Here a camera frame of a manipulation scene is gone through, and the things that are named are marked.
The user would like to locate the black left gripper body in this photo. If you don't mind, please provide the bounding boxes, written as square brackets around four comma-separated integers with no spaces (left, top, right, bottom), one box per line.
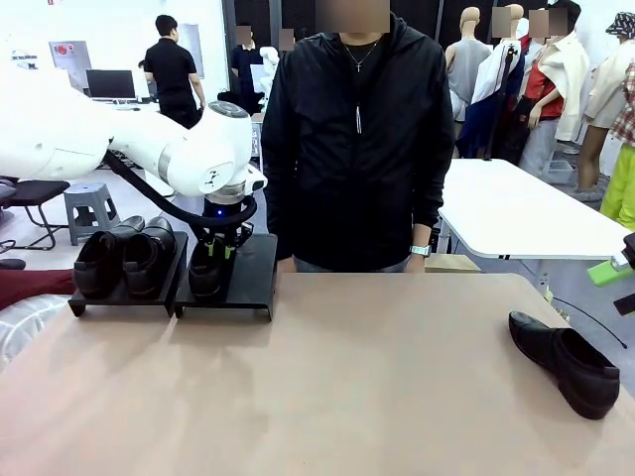
[199,196,256,245]

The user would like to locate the black leather shoe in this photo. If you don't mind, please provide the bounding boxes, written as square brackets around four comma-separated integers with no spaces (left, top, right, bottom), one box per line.
[72,215,146,300]
[507,309,622,421]
[187,237,237,301]
[121,215,178,299]

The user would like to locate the person's right forearm black sleeve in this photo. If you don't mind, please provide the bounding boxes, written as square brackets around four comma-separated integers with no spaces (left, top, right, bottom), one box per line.
[262,168,299,262]

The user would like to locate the person's left forearm black sleeve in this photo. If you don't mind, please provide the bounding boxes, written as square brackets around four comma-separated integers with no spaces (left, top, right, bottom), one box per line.
[411,163,450,247]

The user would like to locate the black metal shoe stand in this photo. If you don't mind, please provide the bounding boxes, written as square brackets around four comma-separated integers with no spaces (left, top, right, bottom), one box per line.
[173,232,279,324]
[66,230,191,319]

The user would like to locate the neon yellow trousers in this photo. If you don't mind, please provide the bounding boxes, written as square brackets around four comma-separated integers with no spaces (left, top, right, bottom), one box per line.
[599,143,635,232]

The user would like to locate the white folding table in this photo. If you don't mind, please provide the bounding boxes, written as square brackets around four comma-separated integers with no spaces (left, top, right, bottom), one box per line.
[439,158,635,262]

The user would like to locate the plastic floor basket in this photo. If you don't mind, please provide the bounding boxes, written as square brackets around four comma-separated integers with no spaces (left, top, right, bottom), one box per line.
[545,157,577,185]

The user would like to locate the grey plastic stool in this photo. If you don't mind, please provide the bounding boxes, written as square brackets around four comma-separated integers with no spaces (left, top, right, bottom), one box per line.
[63,181,119,248]

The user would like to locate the brown cardboard box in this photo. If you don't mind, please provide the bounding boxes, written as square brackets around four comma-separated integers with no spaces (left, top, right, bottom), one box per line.
[426,253,483,274]

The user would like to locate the person in black jacket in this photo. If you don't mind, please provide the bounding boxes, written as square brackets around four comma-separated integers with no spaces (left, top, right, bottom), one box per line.
[260,12,455,274]

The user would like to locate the standing man black shirt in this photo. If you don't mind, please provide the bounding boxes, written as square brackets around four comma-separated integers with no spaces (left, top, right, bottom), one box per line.
[142,14,205,129]

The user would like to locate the background person dark clothes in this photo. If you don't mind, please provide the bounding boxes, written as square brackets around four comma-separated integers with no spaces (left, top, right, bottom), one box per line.
[230,24,264,103]

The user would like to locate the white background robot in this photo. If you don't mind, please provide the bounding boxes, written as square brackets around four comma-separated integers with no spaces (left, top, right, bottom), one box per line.
[257,45,282,113]

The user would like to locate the black computer monitor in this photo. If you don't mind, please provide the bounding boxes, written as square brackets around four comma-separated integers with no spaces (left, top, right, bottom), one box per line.
[85,68,137,103]

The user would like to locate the black office chair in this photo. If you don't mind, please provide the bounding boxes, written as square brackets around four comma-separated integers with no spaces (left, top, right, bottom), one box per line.
[0,178,71,251]

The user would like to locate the dark red cloth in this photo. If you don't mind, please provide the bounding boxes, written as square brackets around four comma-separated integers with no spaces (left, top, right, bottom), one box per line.
[0,269,76,312]

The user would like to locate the mannequin with red top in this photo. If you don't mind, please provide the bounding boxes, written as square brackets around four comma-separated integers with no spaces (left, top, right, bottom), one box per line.
[518,2,591,173]

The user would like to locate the white plastic wrap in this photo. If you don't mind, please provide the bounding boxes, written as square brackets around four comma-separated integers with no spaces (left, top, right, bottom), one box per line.
[0,292,74,376]

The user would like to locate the poster with red circle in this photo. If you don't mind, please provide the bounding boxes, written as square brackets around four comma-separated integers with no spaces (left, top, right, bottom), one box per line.
[48,40,93,75]

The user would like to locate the mannequin with white navy garment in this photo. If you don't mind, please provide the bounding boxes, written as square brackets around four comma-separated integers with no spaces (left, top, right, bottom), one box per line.
[470,3,527,160]

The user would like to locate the mannequin with grey top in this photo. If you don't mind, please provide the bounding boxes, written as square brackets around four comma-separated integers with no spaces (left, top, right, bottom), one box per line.
[444,6,493,123]

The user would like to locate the thin black floor cable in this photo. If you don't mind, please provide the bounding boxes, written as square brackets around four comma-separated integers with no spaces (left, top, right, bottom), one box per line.
[549,296,630,352]

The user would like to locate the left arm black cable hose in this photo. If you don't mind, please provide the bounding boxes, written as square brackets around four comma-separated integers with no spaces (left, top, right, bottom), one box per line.
[101,147,259,230]

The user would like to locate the grey wall panel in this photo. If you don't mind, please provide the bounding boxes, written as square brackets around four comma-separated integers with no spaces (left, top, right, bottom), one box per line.
[178,22,205,80]

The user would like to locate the silver cross necklace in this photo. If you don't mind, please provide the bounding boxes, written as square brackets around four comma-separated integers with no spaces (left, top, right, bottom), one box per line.
[342,39,382,75]

